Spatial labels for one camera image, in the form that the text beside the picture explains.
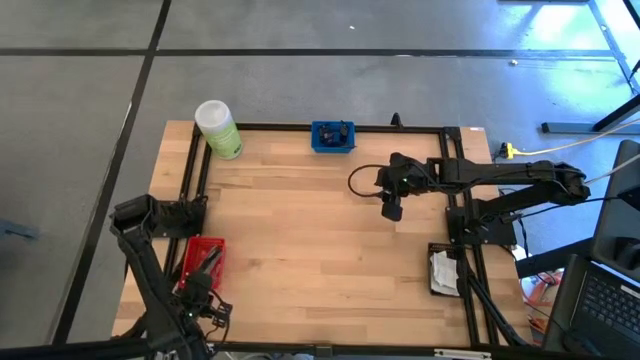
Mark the black support bar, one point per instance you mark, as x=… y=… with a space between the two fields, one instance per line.
x=555 y=257

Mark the black desk leg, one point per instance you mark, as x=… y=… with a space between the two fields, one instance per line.
x=565 y=128

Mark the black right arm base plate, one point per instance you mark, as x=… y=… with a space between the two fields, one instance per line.
x=502 y=236

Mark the black aluminium table frame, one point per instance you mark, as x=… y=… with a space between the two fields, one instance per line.
x=400 y=129

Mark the black clamp knob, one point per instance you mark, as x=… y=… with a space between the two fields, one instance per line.
x=396 y=121

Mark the blue plastic basket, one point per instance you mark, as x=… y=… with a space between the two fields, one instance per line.
x=332 y=149

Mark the black plastic basket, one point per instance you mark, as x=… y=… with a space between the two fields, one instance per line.
x=440 y=247

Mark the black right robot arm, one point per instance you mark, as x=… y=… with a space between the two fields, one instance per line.
x=525 y=175

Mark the small black bottle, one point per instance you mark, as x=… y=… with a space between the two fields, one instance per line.
x=344 y=131

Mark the black open laptop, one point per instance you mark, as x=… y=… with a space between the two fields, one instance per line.
x=610 y=305

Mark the red plastic basket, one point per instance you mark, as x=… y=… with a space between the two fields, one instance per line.
x=189 y=250

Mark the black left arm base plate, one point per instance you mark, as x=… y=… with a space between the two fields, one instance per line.
x=180 y=220

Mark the green disinfecting wipes canister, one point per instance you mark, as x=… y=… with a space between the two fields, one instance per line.
x=220 y=132

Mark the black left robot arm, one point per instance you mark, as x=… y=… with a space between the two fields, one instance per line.
x=150 y=285

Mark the large black monitor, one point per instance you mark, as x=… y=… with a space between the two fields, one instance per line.
x=620 y=210

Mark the black overhead beam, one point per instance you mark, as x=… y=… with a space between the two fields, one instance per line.
x=75 y=351

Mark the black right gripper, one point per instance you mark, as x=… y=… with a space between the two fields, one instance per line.
x=400 y=180

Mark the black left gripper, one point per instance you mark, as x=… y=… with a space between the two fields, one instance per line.
x=200 y=297

